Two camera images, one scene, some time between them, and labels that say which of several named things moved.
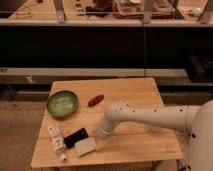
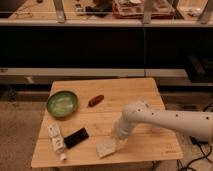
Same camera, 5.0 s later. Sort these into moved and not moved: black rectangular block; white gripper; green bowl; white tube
Moved: white gripper
Not moved: black rectangular block; green bowl; white tube
